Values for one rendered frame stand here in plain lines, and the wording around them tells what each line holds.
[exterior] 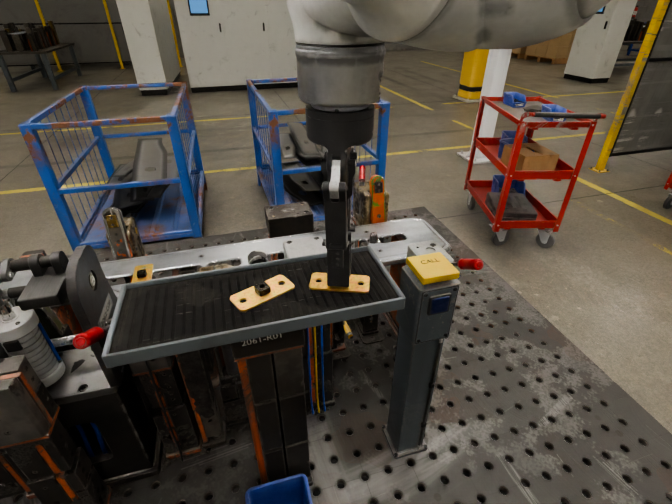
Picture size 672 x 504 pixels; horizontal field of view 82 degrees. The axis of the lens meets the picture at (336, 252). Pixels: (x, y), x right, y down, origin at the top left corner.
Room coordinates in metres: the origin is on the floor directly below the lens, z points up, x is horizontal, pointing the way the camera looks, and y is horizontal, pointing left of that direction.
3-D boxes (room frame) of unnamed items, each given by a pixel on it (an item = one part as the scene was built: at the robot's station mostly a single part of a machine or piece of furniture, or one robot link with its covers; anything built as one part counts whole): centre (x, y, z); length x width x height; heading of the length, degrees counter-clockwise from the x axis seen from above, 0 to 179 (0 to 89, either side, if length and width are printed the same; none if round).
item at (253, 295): (0.42, 0.10, 1.17); 0.08 x 0.04 x 0.01; 129
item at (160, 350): (0.41, 0.10, 1.16); 0.37 x 0.14 x 0.02; 106
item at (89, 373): (0.45, 0.46, 0.94); 0.18 x 0.13 x 0.49; 106
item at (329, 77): (0.44, 0.00, 1.43); 0.09 x 0.09 x 0.06
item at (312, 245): (0.60, 0.05, 0.90); 0.13 x 0.10 x 0.41; 16
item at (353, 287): (0.44, -0.01, 1.17); 0.08 x 0.04 x 0.01; 84
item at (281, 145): (3.09, 0.20, 0.47); 1.20 x 0.80 x 0.95; 17
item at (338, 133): (0.44, 0.00, 1.36); 0.08 x 0.07 x 0.09; 174
